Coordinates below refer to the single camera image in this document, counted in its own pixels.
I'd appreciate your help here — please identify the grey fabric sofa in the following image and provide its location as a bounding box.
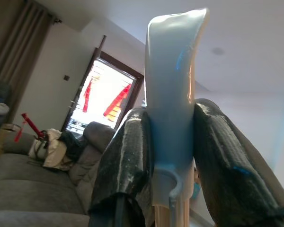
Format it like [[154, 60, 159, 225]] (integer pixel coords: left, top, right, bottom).
[[0, 121, 117, 227]]

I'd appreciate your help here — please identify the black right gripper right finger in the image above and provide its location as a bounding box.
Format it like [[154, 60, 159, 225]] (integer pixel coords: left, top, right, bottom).
[[193, 98, 284, 227]]

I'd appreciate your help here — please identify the small red hanging decoration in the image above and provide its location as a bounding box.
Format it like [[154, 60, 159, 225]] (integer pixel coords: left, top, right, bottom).
[[82, 79, 94, 114]]

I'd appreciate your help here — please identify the dark green cloth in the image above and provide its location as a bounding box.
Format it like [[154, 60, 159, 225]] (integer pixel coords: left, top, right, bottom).
[[58, 130, 86, 162]]

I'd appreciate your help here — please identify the brown framed glass door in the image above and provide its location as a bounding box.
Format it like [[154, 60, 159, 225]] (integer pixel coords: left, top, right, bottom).
[[61, 48, 145, 138]]

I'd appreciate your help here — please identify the large red hanging decoration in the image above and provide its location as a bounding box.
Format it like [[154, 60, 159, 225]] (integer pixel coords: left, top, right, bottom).
[[103, 83, 133, 123]]

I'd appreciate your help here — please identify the beige long handled dustpan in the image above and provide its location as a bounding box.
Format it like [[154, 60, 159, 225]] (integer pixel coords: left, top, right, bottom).
[[144, 7, 210, 227]]

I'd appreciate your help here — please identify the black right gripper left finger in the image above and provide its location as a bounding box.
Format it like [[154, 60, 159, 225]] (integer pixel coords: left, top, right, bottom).
[[88, 106, 155, 227]]

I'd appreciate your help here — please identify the red stick with tassel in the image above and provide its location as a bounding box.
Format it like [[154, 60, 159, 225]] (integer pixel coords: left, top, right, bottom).
[[14, 113, 47, 143]]

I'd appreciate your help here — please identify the brown curtain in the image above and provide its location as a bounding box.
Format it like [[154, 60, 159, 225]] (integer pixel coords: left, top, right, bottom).
[[0, 0, 51, 124]]

